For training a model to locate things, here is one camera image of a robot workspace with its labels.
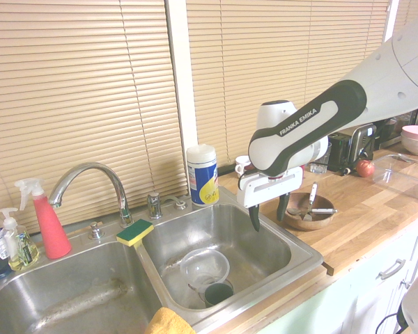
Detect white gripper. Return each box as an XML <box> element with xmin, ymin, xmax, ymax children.
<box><xmin>236</xmin><ymin>166</ymin><xmax>304</xmax><ymax>233</ymax></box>

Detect stainless steel double sink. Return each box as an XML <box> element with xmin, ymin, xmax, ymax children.
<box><xmin>0</xmin><ymin>186</ymin><xmax>325</xmax><ymax>334</ymax></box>

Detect wooden bowl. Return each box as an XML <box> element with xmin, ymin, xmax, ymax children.
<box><xmin>284</xmin><ymin>191</ymin><xmax>335</xmax><ymax>232</ymax></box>

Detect white mug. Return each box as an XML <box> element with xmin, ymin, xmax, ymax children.
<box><xmin>234</xmin><ymin>155</ymin><xmax>254</xmax><ymax>178</ymax></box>

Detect clear drinking glass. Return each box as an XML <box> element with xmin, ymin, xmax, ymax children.
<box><xmin>309</xmin><ymin>141</ymin><xmax>333</xmax><ymax>175</ymax></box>

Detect disinfecting wipes canister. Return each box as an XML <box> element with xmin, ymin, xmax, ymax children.
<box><xmin>186</xmin><ymin>144</ymin><xmax>220</xmax><ymax>208</ymax></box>

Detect clear plastic bowl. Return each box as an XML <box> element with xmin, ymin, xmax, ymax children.
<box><xmin>179</xmin><ymin>248</ymin><xmax>231</xmax><ymax>289</ymax></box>

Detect dark green cup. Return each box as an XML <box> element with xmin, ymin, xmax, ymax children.
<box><xmin>204</xmin><ymin>282</ymin><xmax>234</xmax><ymax>309</ymax></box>

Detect red apple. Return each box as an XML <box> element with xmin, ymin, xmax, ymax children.
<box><xmin>355</xmin><ymin>159</ymin><xmax>376</xmax><ymax>178</ymax></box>

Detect black silver toaster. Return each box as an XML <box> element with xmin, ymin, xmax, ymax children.
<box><xmin>327</xmin><ymin>123</ymin><xmax>378</xmax><ymax>173</ymax></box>

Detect pale green base cabinet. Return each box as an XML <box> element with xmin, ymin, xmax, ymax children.
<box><xmin>264</xmin><ymin>212</ymin><xmax>418</xmax><ymax>334</ymax></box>

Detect yellow green sponge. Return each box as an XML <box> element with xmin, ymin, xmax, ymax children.
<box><xmin>116</xmin><ymin>218</ymin><xmax>155</xmax><ymax>248</ymax></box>

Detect clear plastic container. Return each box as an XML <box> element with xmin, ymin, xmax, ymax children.
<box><xmin>371</xmin><ymin>153</ymin><xmax>418</xmax><ymax>202</ymax></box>

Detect black microwave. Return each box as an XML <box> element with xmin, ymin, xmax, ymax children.
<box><xmin>376</xmin><ymin>118</ymin><xmax>403</xmax><ymax>149</ymax></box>

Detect chrome gooseneck faucet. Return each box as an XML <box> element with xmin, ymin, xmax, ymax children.
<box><xmin>47</xmin><ymin>163</ymin><xmax>135</xmax><ymax>229</ymax></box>

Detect yellow cloth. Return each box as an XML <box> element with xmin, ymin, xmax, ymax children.
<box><xmin>144</xmin><ymin>306</ymin><xmax>196</xmax><ymax>334</ymax></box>

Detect wide beige window blinds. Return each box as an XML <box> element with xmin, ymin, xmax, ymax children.
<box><xmin>0</xmin><ymin>0</ymin><xmax>191</xmax><ymax>234</ymax></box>
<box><xmin>186</xmin><ymin>0</ymin><xmax>394</xmax><ymax>168</ymax></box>

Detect chrome soap dispenser knob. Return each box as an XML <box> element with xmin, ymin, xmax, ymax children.
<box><xmin>88</xmin><ymin>221</ymin><xmax>105</xmax><ymax>241</ymax></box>

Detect red spray bottle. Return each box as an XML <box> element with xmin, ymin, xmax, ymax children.
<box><xmin>14</xmin><ymin>177</ymin><xmax>73</xmax><ymax>260</ymax></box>

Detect yellow hand soap pump bottle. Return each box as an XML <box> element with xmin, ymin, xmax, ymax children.
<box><xmin>0</xmin><ymin>207</ymin><xmax>41</xmax><ymax>272</ymax></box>

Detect white handled metal fork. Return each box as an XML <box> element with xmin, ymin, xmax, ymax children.
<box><xmin>301</xmin><ymin>181</ymin><xmax>319</xmax><ymax>222</ymax></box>

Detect chrome faucet handle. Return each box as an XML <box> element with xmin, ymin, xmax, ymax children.
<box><xmin>146</xmin><ymin>191</ymin><xmax>163</xmax><ymax>220</ymax></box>

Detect silver drawer handle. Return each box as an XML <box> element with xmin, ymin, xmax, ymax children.
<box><xmin>378</xmin><ymin>257</ymin><xmax>407</xmax><ymax>281</ymax></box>

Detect black cable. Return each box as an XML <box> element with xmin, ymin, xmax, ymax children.
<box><xmin>375</xmin><ymin>311</ymin><xmax>405</xmax><ymax>334</ymax></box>

